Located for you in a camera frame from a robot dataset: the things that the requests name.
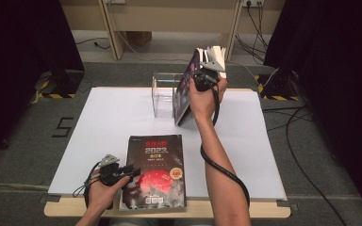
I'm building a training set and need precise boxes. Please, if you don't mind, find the black curtain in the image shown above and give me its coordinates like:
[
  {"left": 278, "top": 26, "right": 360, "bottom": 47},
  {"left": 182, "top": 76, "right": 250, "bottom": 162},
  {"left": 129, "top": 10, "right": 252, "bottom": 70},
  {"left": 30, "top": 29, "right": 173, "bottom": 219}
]
[
  {"left": 263, "top": 0, "right": 362, "bottom": 218},
  {"left": 0, "top": 0, "right": 86, "bottom": 166}
]

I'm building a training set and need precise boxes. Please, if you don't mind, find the black tape floor mark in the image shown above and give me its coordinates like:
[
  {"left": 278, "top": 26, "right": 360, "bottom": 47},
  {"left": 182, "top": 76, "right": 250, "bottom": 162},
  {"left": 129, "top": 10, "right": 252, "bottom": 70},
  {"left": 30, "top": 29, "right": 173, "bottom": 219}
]
[{"left": 51, "top": 117, "right": 74, "bottom": 138}]

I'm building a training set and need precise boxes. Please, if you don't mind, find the long black floor cable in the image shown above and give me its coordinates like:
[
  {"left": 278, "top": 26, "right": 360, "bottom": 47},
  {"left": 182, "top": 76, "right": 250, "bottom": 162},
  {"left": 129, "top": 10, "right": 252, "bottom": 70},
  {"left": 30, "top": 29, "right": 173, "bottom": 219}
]
[{"left": 285, "top": 106, "right": 348, "bottom": 226}]

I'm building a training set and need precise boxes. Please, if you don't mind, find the person's left hand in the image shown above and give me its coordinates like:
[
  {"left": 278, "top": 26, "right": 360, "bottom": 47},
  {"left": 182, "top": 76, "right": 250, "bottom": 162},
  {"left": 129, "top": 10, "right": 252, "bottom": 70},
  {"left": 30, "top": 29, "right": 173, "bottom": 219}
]
[{"left": 86, "top": 174, "right": 132, "bottom": 212}]

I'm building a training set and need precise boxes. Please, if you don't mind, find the person's right hand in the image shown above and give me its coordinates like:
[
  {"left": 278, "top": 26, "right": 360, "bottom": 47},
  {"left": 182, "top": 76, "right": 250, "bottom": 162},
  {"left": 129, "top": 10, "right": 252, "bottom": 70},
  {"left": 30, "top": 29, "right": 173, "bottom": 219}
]
[{"left": 188, "top": 76, "right": 229, "bottom": 125}]

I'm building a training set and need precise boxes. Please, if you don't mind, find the white wall socket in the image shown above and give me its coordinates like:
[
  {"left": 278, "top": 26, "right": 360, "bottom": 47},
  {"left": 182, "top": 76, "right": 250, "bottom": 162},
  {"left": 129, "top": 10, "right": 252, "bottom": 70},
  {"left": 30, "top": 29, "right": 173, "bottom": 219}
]
[{"left": 242, "top": 0, "right": 266, "bottom": 8}]

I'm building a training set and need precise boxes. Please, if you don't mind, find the bundle of black cables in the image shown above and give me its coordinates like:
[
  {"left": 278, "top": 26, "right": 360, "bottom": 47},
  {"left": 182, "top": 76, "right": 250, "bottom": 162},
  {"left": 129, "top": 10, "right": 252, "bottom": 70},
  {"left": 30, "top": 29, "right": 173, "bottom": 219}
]
[{"left": 235, "top": 0, "right": 276, "bottom": 65}]

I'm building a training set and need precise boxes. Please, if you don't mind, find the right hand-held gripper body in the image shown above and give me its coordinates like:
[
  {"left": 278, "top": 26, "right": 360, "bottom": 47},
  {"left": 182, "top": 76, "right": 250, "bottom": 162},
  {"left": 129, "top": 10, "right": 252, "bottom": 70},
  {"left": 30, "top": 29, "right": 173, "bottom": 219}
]
[{"left": 191, "top": 60, "right": 226, "bottom": 93}]

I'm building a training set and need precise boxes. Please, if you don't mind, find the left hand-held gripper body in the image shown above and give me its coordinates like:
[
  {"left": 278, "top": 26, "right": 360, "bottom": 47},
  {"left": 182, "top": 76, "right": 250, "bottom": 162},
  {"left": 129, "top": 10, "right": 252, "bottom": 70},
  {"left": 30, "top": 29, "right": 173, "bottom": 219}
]
[{"left": 98, "top": 153, "right": 127, "bottom": 186}]

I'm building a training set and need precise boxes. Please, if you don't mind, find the dark magazine with portrait back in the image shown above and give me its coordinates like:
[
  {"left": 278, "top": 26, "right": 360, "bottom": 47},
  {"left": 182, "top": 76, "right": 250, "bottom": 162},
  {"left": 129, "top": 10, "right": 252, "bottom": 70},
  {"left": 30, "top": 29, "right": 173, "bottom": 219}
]
[{"left": 119, "top": 135, "right": 188, "bottom": 212}]

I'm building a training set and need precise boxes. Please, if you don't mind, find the black stand base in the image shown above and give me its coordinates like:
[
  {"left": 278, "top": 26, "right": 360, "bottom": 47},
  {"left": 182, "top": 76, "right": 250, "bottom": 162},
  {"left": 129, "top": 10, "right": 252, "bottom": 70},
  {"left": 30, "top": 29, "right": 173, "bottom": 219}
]
[
  {"left": 51, "top": 69, "right": 86, "bottom": 95},
  {"left": 268, "top": 71, "right": 296, "bottom": 97}
]

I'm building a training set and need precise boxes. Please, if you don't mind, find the short black floor cable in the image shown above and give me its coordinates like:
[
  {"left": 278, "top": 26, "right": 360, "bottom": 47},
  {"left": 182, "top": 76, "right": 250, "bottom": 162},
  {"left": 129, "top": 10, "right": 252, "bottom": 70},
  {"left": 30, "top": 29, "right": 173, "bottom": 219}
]
[{"left": 262, "top": 105, "right": 315, "bottom": 133}]

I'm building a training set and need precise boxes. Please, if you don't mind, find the black floor cable with plug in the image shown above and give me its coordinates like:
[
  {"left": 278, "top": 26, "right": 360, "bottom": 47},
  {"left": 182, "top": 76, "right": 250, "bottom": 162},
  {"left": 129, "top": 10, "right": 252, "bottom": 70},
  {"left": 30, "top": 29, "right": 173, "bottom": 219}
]
[{"left": 74, "top": 37, "right": 111, "bottom": 51}]

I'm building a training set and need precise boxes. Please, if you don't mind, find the yellow black hazard tape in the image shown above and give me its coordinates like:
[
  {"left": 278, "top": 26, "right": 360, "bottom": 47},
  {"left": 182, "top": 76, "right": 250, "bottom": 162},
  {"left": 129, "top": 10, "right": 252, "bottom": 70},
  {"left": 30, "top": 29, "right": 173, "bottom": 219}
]
[
  {"left": 37, "top": 78, "right": 77, "bottom": 100},
  {"left": 254, "top": 73, "right": 300, "bottom": 102}
]

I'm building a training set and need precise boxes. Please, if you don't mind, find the brown cardboard box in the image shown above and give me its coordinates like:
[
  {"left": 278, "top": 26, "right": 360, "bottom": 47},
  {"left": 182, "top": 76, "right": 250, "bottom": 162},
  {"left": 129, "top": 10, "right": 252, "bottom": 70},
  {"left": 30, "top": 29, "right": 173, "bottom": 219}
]
[{"left": 125, "top": 30, "right": 153, "bottom": 47}]

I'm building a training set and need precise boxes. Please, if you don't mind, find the light wooden table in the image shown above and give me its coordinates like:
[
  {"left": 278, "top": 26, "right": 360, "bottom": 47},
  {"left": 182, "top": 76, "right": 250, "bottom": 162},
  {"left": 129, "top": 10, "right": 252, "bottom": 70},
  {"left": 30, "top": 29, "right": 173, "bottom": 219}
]
[{"left": 43, "top": 88, "right": 291, "bottom": 219}]

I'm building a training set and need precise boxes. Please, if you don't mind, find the thick white picture-grid book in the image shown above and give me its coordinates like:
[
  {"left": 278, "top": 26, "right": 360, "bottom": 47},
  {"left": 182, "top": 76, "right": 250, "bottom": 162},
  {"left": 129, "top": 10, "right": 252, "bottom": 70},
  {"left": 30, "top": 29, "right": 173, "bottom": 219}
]
[{"left": 201, "top": 45, "right": 228, "bottom": 80}]

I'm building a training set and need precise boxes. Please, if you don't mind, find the clear acrylic book rack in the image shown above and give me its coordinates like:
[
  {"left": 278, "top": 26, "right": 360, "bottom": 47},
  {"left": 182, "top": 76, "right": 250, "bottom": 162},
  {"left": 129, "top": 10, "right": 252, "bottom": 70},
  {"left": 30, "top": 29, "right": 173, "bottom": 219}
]
[{"left": 151, "top": 73, "right": 185, "bottom": 119}]

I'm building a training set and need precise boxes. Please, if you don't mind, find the beige wooden desk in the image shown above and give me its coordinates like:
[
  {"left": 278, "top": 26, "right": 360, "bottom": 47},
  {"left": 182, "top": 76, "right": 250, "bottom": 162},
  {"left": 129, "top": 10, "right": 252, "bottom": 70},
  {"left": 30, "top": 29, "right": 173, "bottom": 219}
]
[{"left": 58, "top": 0, "right": 287, "bottom": 62}]

